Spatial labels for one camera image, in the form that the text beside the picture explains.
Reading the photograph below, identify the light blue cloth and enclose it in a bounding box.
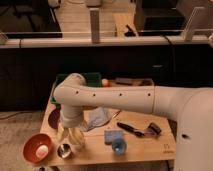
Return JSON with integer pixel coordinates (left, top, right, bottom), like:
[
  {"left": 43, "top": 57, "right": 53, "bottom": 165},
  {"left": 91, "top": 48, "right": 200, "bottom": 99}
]
[{"left": 80, "top": 107, "right": 111, "bottom": 132}]

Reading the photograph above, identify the wooden table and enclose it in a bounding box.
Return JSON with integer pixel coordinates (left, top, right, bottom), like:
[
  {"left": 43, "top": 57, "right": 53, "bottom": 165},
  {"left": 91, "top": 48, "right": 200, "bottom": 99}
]
[{"left": 39, "top": 78, "right": 177, "bottom": 167}]

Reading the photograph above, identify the blue paper cup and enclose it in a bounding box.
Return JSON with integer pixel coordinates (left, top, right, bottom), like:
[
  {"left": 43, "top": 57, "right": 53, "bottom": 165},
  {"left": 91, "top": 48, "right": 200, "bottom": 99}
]
[{"left": 112, "top": 138, "right": 127, "bottom": 155}]

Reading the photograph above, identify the orange ball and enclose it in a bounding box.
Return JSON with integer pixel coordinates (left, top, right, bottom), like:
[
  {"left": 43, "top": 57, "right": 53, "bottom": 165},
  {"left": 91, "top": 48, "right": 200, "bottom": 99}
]
[{"left": 102, "top": 79, "right": 110, "bottom": 87}]

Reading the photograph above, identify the white egg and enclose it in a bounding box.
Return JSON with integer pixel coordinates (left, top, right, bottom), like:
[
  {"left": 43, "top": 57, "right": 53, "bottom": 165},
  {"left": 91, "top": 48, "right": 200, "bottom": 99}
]
[{"left": 36, "top": 145, "right": 49, "bottom": 158}]

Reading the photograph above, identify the black brush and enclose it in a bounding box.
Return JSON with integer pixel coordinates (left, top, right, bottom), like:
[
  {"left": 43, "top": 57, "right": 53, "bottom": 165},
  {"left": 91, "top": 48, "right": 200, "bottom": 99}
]
[{"left": 117, "top": 122, "right": 144, "bottom": 137}]

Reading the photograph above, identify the brown rectangular tray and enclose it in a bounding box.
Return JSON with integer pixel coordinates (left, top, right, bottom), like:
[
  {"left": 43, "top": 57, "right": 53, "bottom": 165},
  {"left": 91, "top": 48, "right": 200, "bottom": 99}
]
[{"left": 109, "top": 78, "right": 154, "bottom": 86}]

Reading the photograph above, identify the small metal cup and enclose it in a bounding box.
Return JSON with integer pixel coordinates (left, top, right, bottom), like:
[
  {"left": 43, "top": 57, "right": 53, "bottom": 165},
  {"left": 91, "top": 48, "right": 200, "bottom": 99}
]
[{"left": 57, "top": 144, "right": 72, "bottom": 159}]

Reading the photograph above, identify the small black box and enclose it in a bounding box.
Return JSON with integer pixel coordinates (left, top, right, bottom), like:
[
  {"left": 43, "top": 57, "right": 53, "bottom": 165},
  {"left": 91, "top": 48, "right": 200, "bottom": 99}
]
[{"left": 147, "top": 123, "right": 162, "bottom": 136}]

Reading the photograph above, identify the red bowl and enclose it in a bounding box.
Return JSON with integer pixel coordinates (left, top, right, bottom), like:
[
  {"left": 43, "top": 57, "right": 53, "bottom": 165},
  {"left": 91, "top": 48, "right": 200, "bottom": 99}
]
[{"left": 23, "top": 133, "right": 53, "bottom": 164}]

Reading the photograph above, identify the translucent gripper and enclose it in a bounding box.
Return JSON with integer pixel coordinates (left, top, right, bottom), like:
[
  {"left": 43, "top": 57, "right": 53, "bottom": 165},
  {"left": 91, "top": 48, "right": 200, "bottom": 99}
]
[{"left": 57, "top": 123, "right": 85, "bottom": 149}]

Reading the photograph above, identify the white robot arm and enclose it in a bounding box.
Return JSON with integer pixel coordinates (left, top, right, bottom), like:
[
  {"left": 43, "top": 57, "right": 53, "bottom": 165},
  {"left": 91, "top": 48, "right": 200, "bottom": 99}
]
[{"left": 54, "top": 73, "right": 213, "bottom": 171}]

